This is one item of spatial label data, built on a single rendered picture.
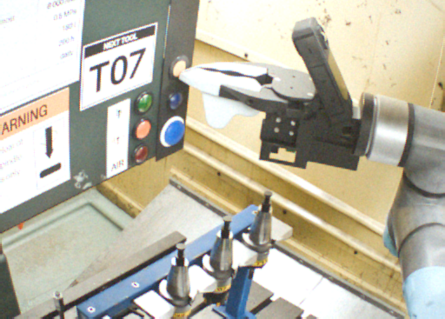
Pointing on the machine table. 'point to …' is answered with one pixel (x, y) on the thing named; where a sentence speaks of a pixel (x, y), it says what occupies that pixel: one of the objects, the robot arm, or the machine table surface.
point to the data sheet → (38, 40)
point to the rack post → (237, 297)
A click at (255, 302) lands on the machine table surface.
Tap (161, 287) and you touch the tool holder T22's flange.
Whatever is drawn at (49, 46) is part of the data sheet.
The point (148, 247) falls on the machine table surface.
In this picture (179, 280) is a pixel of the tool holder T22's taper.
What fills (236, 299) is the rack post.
